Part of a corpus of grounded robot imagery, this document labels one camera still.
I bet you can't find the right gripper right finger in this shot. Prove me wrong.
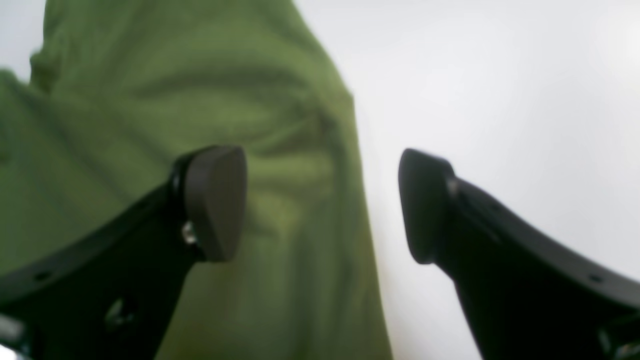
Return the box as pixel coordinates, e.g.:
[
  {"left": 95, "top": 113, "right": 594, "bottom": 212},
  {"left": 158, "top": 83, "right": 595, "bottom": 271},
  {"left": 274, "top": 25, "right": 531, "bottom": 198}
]
[{"left": 398, "top": 148, "right": 640, "bottom": 360}]

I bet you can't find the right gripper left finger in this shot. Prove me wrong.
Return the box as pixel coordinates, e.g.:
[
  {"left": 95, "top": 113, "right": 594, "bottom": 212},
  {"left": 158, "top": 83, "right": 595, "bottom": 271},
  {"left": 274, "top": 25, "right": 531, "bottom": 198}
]
[{"left": 0, "top": 145, "right": 248, "bottom": 360}]

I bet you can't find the olive green T-shirt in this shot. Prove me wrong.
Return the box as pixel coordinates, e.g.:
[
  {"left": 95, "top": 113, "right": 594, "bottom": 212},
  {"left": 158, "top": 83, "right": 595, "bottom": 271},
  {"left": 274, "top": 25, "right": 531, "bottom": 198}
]
[{"left": 0, "top": 0, "right": 393, "bottom": 360}]

